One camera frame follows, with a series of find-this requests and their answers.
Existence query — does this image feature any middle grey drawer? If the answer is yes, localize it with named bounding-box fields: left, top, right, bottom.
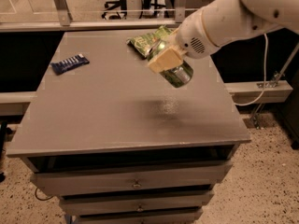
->
left=60, top=189, right=214, bottom=216

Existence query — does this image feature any grey metal railing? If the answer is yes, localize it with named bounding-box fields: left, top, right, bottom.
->
left=0, top=0, right=195, bottom=33

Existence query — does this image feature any grey drawer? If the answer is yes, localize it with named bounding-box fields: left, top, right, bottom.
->
left=77, top=207, right=203, bottom=224
left=60, top=189, right=214, bottom=216
left=31, top=161, right=232, bottom=196

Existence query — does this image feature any black floor cable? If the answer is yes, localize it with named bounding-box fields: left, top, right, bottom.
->
left=34, top=188, right=54, bottom=202

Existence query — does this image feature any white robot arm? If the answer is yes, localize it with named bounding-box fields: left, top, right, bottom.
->
left=148, top=0, right=299, bottom=73

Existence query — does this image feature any green chip bag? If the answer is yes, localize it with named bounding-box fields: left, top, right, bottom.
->
left=126, top=25, right=172, bottom=58

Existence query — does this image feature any green soda can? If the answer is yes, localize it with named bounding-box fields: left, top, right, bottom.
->
left=147, top=40, right=193, bottom=88

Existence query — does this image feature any top grey drawer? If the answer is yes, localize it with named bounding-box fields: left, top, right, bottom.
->
left=31, top=161, right=232, bottom=196

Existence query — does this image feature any white cable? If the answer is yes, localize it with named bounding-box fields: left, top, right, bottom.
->
left=234, top=33, right=269, bottom=107

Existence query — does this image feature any grey drawer cabinet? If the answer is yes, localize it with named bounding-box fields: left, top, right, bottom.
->
left=6, top=27, right=252, bottom=224

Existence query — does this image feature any blue snack bar wrapper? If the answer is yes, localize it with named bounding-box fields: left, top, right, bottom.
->
left=50, top=53, right=90, bottom=75

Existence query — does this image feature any bottom grey drawer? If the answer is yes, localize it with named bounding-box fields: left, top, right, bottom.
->
left=77, top=207, right=203, bottom=224

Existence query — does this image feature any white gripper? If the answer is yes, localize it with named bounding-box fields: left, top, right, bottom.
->
left=148, top=10, right=220, bottom=73

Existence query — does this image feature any black office chair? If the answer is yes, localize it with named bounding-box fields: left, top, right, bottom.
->
left=101, top=0, right=165, bottom=20

